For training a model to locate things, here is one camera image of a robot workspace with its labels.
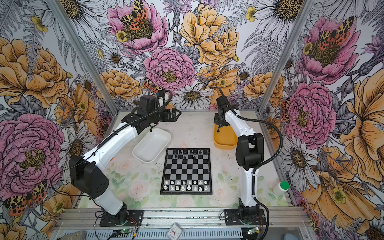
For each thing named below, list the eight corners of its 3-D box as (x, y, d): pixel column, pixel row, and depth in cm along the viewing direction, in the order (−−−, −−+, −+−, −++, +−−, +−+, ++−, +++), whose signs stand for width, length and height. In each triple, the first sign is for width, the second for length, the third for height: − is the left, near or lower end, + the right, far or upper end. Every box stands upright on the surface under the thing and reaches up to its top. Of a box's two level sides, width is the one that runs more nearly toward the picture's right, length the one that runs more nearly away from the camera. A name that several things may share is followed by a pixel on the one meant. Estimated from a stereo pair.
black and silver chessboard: (160, 195, 83) (159, 193, 81) (167, 150, 101) (166, 148, 99) (212, 195, 83) (212, 193, 81) (209, 150, 101) (209, 148, 99)
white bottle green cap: (271, 195, 83) (280, 189, 75) (269, 187, 86) (277, 180, 78) (281, 195, 83) (291, 189, 75) (279, 187, 86) (288, 180, 78)
